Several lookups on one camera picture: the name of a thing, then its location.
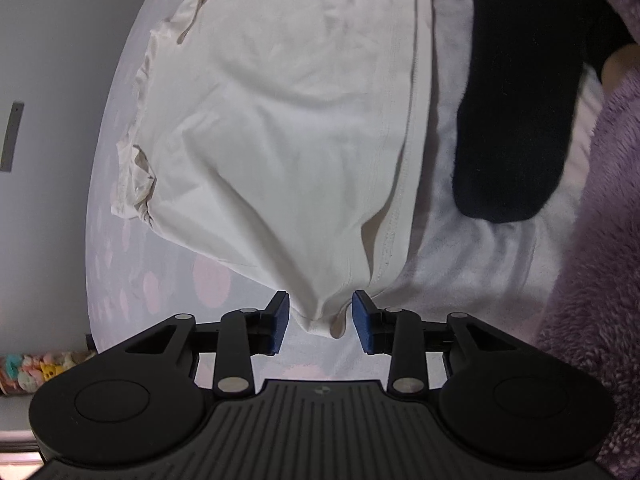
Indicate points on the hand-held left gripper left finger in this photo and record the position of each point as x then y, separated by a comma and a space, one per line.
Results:
279, 322

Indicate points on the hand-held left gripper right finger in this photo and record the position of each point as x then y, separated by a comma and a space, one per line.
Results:
362, 322

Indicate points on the white T-shirt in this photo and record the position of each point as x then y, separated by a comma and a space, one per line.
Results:
280, 125

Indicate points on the polka dot bed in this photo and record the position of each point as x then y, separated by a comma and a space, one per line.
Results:
460, 270

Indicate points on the purple fuzzy robe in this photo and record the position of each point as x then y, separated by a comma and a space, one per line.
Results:
595, 300

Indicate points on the clear tube of plush toys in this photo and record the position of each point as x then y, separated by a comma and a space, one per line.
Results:
45, 367

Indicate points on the black garment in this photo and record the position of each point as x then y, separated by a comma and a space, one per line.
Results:
520, 85

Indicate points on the person's bare leg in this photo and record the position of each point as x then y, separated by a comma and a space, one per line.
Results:
620, 72

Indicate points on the grey wall plate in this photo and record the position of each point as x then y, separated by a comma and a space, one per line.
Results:
11, 137

